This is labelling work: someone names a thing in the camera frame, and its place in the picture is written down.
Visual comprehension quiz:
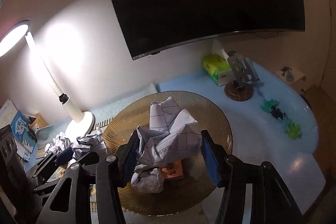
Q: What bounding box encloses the large lined paper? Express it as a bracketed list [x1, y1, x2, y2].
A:
[137, 97, 202, 168]

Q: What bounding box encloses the dark blue toy figure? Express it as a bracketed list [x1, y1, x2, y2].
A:
[270, 106, 286, 120]

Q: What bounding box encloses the white paper stack upright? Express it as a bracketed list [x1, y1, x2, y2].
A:
[0, 100, 18, 128]

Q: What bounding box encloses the orange capybara card box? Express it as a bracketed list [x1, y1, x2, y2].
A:
[161, 160, 183, 180]

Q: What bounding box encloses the blue study book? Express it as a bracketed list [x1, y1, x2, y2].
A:
[10, 111, 37, 153]

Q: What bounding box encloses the metal phone stand wooden base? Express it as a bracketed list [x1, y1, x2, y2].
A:
[224, 51, 260, 102]

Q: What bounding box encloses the white desk lamp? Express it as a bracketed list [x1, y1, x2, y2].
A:
[1, 19, 95, 143]

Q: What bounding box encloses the paper ball back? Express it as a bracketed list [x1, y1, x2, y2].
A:
[72, 134, 107, 160]

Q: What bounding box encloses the green tissue box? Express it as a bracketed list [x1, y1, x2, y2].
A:
[202, 39, 235, 86]

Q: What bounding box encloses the wooden pen cup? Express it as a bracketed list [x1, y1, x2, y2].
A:
[27, 113, 49, 132]

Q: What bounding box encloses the light green toy figure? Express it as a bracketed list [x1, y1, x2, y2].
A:
[282, 117, 302, 140]

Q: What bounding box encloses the paper ball pile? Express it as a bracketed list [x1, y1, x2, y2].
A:
[45, 132, 72, 155]

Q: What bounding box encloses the patterned blue table mat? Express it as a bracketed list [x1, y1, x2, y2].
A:
[23, 82, 158, 214]

